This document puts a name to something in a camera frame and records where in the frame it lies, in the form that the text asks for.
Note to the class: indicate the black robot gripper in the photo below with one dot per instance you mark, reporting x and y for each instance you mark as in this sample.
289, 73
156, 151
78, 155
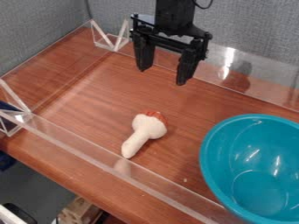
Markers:
170, 29

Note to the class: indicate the clear acrylic barrier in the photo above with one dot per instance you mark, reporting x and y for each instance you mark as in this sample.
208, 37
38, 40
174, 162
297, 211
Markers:
136, 194
246, 73
45, 78

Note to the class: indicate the clear acrylic left barrier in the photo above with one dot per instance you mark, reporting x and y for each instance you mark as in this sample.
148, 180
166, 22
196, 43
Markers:
45, 78

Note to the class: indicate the dark blue object at left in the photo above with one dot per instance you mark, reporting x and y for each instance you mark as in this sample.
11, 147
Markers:
7, 159

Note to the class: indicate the clear acrylic front barrier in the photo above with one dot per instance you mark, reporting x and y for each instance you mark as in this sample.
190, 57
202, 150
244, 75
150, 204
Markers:
136, 194

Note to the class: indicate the white plush mushroom red cap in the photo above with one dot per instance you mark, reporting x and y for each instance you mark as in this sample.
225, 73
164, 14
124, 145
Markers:
150, 126

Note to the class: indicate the blue plastic bowl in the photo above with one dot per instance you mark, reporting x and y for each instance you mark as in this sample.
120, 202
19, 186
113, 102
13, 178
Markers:
250, 166

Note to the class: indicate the wooden block under table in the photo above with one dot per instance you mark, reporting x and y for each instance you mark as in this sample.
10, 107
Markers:
80, 212

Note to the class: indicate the clear acrylic back barrier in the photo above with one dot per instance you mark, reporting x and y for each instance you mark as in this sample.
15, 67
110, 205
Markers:
246, 73

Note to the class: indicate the black white object bottom left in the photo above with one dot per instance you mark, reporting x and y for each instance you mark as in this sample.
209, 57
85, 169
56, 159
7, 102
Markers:
14, 215

